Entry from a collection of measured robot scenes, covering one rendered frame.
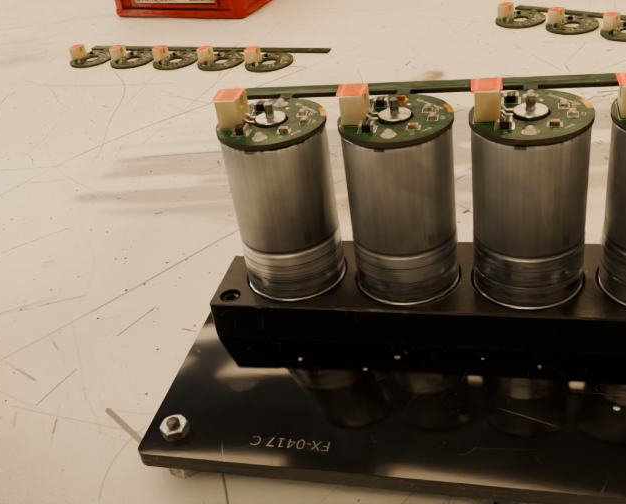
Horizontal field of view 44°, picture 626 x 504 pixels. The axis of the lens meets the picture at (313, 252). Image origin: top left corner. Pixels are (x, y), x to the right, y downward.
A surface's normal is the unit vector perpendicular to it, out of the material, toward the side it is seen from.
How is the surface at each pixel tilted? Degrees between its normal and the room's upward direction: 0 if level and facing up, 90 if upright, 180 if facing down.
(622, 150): 90
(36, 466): 0
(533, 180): 90
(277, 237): 90
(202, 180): 0
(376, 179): 90
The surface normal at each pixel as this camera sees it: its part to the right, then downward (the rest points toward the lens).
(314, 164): 0.70, 0.31
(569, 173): 0.41, 0.45
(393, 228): -0.27, 0.55
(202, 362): -0.13, -0.83
